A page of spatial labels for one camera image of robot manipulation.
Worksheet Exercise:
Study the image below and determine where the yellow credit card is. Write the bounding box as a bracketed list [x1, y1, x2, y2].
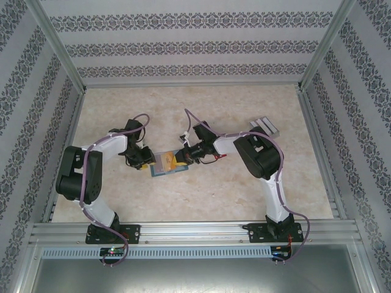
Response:
[161, 152, 175, 171]

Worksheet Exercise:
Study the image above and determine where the teal card holder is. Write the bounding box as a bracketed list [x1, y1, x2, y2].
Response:
[150, 150, 191, 178]

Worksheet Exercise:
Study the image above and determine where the small circuit board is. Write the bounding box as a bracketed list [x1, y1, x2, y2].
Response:
[99, 247, 126, 257]
[271, 245, 293, 260]

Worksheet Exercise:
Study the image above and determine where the grey metal panel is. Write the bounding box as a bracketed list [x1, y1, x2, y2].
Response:
[18, 258, 375, 293]

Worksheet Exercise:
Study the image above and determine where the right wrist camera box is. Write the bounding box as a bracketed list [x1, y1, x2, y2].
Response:
[178, 130, 192, 147]

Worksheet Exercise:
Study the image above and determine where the purple cable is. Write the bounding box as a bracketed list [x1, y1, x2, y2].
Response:
[184, 109, 313, 265]
[79, 113, 151, 268]

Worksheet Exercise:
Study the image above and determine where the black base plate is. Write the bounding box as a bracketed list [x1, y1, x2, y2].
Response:
[85, 224, 142, 245]
[247, 222, 305, 244]

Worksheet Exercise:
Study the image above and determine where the aluminium mounting rail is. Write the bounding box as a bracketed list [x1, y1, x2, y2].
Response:
[29, 221, 358, 245]

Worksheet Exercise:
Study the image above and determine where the aluminium side rail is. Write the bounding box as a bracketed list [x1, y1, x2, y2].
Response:
[42, 90, 87, 223]
[298, 88, 348, 220]

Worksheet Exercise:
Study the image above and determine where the white slotted cable duct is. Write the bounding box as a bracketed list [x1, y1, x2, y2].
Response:
[41, 246, 272, 259]

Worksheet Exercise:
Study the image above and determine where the aluminium frame post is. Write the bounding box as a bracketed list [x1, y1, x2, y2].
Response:
[26, 0, 87, 92]
[297, 0, 358, 91]

